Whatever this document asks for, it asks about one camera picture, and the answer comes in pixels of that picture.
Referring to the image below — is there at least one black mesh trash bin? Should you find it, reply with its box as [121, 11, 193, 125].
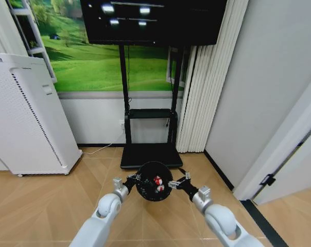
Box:
[135, 161, 174, 202]

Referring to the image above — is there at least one black television floor stand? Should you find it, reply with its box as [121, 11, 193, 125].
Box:
[118, 44, 185, 170]

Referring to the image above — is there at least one black floor threshold strip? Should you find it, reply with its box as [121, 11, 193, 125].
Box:
[239, 199, 290, 247]

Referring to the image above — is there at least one black door hinge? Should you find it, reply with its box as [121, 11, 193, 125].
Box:
[258, 173, 277, 187]

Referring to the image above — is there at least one white pleated curtain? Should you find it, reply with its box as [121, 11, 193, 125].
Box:
[175, 0, 250, 154]

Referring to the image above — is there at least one white door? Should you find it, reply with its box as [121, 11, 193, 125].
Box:
[233, 76, 311, 206]

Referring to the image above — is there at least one white air purifier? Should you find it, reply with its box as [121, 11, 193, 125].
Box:
[0, 52, 83, 178]

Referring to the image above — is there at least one large black television screen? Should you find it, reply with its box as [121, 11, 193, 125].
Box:
[79, 0, 228, 47]

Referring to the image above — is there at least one white power cable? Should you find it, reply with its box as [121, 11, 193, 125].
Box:
[81, 143, 113, 155]

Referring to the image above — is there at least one green meadow wall poster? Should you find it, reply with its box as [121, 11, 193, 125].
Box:
[8, 0, 190, 93]

